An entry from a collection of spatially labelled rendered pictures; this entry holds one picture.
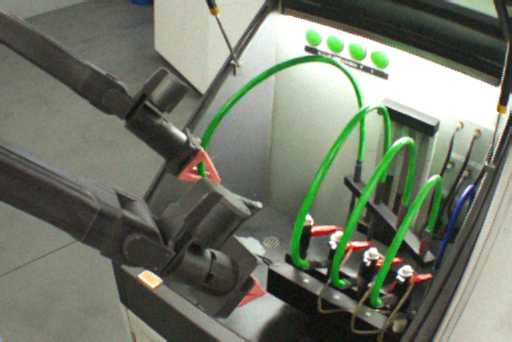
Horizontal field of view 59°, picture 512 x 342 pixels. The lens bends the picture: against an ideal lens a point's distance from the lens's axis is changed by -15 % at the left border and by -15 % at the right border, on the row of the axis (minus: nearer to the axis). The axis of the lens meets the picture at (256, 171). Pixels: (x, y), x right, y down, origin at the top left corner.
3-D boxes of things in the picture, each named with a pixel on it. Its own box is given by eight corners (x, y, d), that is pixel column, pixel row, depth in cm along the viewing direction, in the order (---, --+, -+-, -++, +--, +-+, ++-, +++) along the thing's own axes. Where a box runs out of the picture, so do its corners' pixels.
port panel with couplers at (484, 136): (423, 219, 115) (451, 99, 98) (429, 212, 118) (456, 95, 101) (468, 241, 109) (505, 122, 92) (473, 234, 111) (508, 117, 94)
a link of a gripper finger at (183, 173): (226, 160, 101) (189, 130, 98) (232, 174, 95) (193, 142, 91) (203, 186, 102) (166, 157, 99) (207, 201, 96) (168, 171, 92)
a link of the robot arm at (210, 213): (106, 214, 60) (118, 254, 53) (163, 140, 59) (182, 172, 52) (178, 257, 67) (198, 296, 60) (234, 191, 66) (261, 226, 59)
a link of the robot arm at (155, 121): (119, 119, 93) (119, 126, 88) (142, 90, 93) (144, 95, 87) (147, 142, 96) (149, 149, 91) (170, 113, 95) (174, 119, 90)
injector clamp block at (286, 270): (264, 311, 120) (267, 266, 112) (290, 289, 127) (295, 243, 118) (382, 378, 102) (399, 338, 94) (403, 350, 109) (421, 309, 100)
